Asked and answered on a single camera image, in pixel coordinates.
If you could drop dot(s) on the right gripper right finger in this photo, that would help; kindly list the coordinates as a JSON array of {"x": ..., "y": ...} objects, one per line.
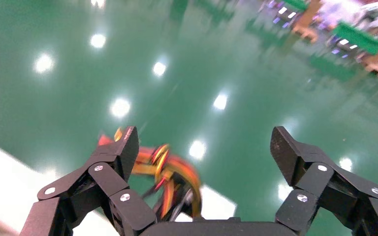
[{"x": 326, "y": 189}]

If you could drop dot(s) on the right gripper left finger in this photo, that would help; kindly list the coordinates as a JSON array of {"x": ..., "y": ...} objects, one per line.
[{"x": 110, "y": 185}]

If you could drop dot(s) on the green workstation panel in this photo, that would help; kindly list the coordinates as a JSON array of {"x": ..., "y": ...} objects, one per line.
[{"x": 357, "y": 37}]

